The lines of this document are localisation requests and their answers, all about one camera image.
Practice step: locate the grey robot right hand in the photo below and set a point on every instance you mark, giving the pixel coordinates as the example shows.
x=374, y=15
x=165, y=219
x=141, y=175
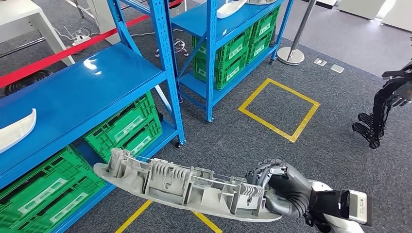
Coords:
x=289, y=189

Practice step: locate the grey plastic wheel hubcap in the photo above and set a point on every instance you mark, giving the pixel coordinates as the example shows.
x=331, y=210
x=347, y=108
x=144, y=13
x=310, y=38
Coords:
x=260, y=2
x=170, y=183

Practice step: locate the white plastic panel part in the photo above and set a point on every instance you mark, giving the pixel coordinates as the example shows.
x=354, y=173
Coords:
x=16, y=132
x=230, y=9

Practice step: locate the blue metal shelf rack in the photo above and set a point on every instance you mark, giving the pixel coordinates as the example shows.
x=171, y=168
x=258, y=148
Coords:
x=80, y=83
x=199, y=22

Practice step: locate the steel floor cover plate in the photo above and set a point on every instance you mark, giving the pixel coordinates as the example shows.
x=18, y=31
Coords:
x=337, y=68

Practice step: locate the steel floor socket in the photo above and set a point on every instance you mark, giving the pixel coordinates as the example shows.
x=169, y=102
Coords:
x=320, y=62

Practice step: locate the white cabinet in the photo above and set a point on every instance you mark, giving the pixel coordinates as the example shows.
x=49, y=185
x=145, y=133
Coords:
x=360, y=8
x=397, y=14

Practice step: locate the white desk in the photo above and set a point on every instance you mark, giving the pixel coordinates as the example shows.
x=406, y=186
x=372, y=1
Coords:
x=98, y=19
x=19, y=19

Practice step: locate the white power strip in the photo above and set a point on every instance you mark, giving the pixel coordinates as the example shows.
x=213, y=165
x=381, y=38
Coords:
x=80, y=40

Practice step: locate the red barrier belt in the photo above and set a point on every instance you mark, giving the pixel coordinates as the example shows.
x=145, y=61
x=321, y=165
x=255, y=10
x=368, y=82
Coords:
x=48, y=60

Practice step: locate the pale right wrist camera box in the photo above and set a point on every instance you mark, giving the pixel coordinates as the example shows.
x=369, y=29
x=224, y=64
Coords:
x=357, y=207

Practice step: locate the chrome stanchion post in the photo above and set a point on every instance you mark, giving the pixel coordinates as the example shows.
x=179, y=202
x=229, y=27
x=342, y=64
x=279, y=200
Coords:
x=290, y=55

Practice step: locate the steel table frame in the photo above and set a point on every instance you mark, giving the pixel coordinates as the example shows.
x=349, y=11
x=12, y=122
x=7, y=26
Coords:
x=22, y=47

